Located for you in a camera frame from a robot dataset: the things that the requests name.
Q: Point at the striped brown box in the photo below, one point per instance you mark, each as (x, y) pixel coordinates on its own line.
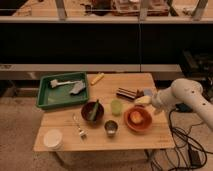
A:
(126, 94)

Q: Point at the yellow toy banana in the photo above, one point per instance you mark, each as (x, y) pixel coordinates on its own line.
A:
(97, 78)

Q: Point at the wooden table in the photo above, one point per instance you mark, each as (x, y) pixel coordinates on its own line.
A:
(158, 136)

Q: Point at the light green plastic cup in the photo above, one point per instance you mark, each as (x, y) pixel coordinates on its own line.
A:
(116, 107)

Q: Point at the grey cloth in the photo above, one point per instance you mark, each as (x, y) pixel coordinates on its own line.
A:
(78, 87)

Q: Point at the dark brown bowl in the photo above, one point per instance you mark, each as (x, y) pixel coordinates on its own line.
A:
(88, 117)

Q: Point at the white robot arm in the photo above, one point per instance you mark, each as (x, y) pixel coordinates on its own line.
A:
(184, 91)

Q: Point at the green plastic tray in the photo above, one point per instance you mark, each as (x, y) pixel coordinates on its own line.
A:
(60, 96)

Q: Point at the blue sponge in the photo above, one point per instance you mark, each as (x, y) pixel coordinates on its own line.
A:
(148, 92)

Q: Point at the small metal cup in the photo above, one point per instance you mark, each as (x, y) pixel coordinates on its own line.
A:
(111, 127)

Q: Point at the white paper cup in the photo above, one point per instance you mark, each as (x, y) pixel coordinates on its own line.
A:
(53, 139)

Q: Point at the green vegetable stick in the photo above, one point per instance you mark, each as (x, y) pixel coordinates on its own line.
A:
(94, 111)

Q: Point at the red brown toy block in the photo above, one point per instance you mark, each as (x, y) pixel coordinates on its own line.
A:
(139, 93)

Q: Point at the black power adapter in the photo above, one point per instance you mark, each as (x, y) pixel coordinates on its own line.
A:
(194, 158)

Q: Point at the orange fruit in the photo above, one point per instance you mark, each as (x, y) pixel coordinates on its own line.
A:
(136, 117)

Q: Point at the orange bowl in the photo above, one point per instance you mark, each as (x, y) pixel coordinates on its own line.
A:
(141, 127)

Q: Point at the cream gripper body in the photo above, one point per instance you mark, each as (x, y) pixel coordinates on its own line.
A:
(144, 100)

